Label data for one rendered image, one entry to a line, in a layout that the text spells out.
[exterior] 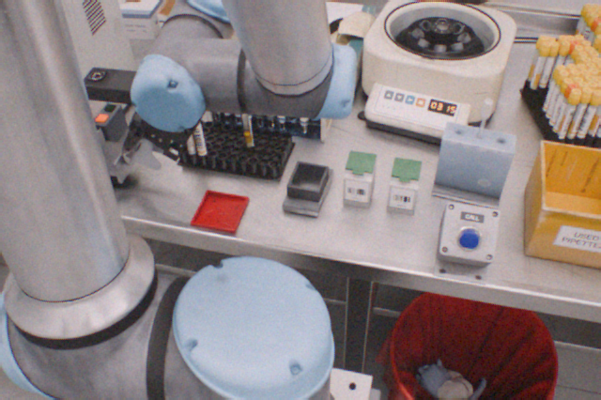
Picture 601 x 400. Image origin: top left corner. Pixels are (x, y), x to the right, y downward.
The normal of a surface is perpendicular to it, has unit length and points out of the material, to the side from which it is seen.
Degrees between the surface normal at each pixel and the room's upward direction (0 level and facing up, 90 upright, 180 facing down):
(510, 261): 0
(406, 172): 0
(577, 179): 90
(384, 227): 0
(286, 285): 9
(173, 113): 93
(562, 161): 90
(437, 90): 90
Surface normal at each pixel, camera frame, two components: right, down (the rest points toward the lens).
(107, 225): 0.96, 0.18
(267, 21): -0.05, 0.98
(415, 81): -0.40, 0.68
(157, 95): -0.15, 0.77
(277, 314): 0.11, -0.72
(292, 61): 0.32, 0.92
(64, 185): 0.73, 0.43
